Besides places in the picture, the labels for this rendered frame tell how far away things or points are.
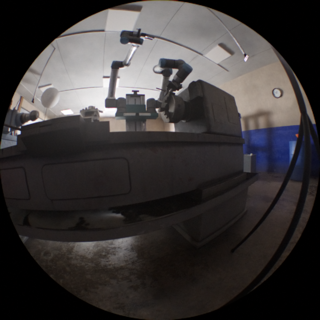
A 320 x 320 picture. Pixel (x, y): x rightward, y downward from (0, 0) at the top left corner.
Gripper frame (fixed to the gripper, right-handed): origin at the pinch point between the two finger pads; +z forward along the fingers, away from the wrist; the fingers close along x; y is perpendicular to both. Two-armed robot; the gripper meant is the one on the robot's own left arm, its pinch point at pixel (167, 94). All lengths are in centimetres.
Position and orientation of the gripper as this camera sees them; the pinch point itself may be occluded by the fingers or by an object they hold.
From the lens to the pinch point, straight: 111.3
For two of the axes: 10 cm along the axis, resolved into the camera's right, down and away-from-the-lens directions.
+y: -2.1, -9.4, 2.8
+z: -4.6, 3.5, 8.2
